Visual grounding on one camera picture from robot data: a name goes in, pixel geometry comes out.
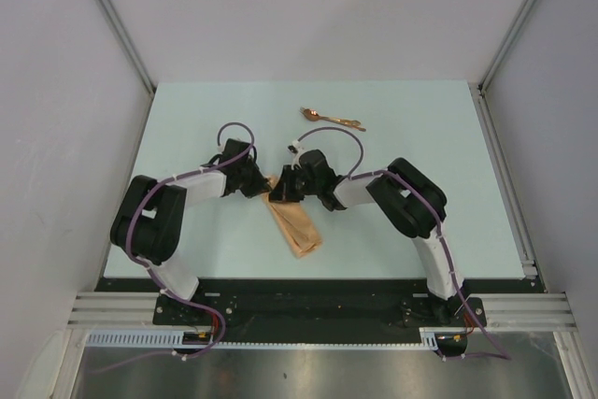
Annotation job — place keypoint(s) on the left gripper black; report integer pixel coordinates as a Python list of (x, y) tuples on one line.
[(260, 185)]

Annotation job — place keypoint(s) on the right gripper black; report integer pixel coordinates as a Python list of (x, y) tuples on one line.
[(283, 192)]

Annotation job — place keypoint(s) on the peach satin napkin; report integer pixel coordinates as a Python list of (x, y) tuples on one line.
[(299, 231)]

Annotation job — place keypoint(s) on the copper spoon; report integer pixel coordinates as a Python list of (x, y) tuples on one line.
[(322, 115)]

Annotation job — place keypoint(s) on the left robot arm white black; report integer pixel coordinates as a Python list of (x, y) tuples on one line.
[(148, 224)]

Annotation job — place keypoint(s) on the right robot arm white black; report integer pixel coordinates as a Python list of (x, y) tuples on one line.
[(413, 204)]

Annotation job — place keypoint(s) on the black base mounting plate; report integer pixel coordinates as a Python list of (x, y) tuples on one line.
[(338, 311)]

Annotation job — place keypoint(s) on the aluminium cross rail front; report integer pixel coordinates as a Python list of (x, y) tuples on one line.
[(509, 312)]

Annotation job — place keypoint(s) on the aluminium frame rail right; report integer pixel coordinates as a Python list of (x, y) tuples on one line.
[(512, 205)]

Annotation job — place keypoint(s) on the aluminium frame post left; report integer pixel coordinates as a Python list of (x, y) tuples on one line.
[(127, 44)]

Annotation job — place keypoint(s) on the aluminium frame post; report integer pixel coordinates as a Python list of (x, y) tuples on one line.
[(515, 28), (127, 44)]

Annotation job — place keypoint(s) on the aluminium frame post right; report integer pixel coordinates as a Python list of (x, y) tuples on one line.
[(515, 28)]

